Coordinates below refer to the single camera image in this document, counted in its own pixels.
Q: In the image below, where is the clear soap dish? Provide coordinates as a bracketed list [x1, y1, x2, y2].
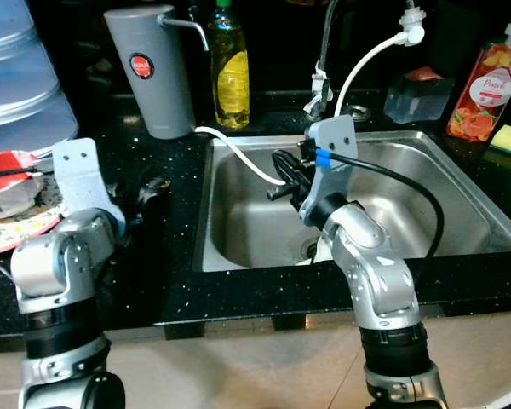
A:
[383, 66, 454, 126]

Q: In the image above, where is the grey water filter canister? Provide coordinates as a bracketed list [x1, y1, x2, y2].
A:
[104, 4, 210, 140]

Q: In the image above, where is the peach hand soap bottle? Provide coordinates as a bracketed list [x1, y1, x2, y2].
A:
[445, 17, 511, 143]

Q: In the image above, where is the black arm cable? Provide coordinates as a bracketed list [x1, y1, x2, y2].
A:
[0, 162, 60, 282]
[315, 149, 445, 261]

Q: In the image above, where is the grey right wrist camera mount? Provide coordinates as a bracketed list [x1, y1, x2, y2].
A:
[298, 115, 359, 227]

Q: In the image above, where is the white hose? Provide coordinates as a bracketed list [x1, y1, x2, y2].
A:
[194, 7, 428, 186]

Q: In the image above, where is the chrome faucet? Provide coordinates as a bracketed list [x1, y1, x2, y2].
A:
[305, 0, 343, 120]

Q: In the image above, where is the white tiered storage rack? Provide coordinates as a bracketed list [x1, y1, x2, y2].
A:
[0, 0, 71, 156]

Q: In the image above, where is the yellow dish soap bottle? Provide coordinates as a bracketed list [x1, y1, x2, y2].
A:
[209, 0, 250, 130]

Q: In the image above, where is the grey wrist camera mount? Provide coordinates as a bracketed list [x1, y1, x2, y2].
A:
[298, 115, 359, 227]
[51, 138, 127, 235]

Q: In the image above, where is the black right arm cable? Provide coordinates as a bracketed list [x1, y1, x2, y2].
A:
[315, 149, 445, 261]

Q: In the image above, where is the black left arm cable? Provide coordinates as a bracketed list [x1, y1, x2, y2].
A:
[0, 162, 60, 282]

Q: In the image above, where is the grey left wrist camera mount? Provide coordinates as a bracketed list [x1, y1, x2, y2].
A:
[51, 138, 127, 235]

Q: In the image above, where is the stainless steel sink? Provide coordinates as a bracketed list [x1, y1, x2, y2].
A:
[194, 130, 511, 274]

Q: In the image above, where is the red and white bowl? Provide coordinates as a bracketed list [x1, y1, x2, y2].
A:
[0, 151, 42, 218]

